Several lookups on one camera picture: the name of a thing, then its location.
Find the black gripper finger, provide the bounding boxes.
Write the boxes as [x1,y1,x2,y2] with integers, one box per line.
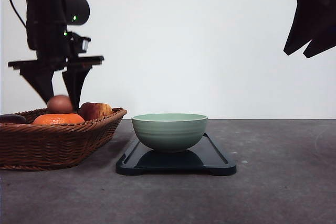
[303,39,336,58]
[20,67,55,104]
[284,0,316,55]
[62,65,92,111]

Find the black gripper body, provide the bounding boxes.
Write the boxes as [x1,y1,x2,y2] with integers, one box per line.
[8,22,104,71]

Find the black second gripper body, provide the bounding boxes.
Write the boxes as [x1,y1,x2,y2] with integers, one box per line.
[312,0,336,45]

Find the beige egg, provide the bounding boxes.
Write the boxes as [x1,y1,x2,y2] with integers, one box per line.
[47,95,73,114]

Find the light green ceramic bowl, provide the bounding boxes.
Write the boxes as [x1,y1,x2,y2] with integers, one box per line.
[131,113,208,152]

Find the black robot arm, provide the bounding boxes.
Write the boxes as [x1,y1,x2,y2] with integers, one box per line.
[8,0,104,109]

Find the brown wicker basket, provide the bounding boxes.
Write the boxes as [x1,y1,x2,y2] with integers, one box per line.
[0,108,127,170]

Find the red yellow apple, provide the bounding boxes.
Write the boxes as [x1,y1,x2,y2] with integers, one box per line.
[78,102,113,121]

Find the orange fruit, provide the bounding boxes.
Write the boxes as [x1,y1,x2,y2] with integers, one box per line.
[33,113,85,125]

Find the dark red apple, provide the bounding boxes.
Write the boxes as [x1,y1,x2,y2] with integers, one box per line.
[0,114,26,124]

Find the dark teal rectangular tray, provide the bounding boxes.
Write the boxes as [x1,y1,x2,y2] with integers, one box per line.
[116,133,237,176]

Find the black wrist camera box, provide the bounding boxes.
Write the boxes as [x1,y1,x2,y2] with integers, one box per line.
[67,31,91,57]

